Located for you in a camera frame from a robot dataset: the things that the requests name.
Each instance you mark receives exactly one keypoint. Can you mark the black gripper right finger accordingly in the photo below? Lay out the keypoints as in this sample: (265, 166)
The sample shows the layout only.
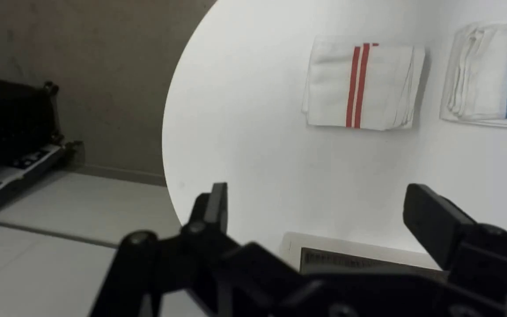
(436, 221)

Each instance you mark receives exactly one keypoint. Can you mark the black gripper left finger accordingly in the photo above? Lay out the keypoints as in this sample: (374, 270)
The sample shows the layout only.
(212, 212)

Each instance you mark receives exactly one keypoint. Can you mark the white stacked drawer cabinet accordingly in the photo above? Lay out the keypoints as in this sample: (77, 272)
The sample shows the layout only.
(353, 252)

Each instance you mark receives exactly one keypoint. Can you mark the red striped white towel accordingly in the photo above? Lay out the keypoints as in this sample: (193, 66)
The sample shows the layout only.
(378, 88)

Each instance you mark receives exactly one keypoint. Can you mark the blue striped white towel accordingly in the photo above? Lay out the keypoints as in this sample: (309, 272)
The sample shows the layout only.
(489, 76)

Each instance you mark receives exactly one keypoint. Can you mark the black rolling cart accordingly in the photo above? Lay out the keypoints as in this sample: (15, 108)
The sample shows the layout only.
(8, 124)

